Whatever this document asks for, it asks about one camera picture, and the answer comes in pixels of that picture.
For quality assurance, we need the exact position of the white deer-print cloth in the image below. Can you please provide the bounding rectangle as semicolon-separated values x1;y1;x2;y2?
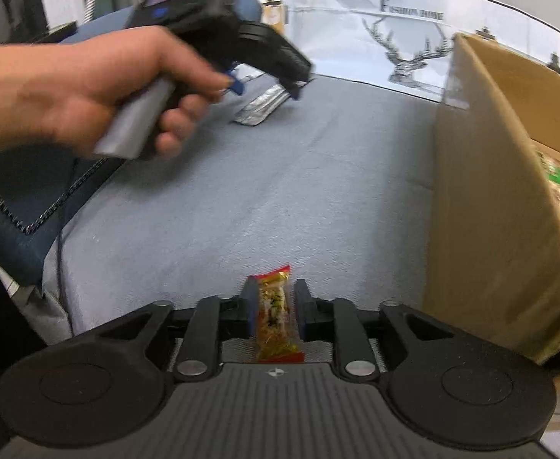
250;0;560;106

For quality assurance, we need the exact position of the person's left hand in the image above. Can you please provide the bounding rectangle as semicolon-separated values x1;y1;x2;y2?
24;25;229;160

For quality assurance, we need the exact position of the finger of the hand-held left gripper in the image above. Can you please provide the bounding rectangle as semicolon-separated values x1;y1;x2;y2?
282;75;310;103

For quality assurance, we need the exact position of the round green-label peanut brittle packet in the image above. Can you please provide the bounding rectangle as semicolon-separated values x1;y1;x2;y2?
534;150;560;246

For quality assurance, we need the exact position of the silver foil packet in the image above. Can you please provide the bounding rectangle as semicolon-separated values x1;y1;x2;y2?
233;81;293;128

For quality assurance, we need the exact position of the grey cloth mat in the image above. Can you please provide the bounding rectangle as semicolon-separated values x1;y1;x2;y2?
41;73;453;346

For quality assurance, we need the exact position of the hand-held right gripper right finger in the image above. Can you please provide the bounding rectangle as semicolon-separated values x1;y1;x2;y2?
292;277;453;379

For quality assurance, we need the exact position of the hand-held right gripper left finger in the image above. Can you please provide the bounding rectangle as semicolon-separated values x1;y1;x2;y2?
97;277;260;378

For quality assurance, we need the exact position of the cardboard box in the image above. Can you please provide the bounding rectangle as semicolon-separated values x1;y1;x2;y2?
422;32;560;370

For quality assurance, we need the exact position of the small clear red-edged snack packet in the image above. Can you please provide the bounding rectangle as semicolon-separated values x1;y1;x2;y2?
246;264;306;363

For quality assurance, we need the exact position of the person's left forearm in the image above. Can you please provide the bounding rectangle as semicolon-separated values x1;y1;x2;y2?
0;42;37;161

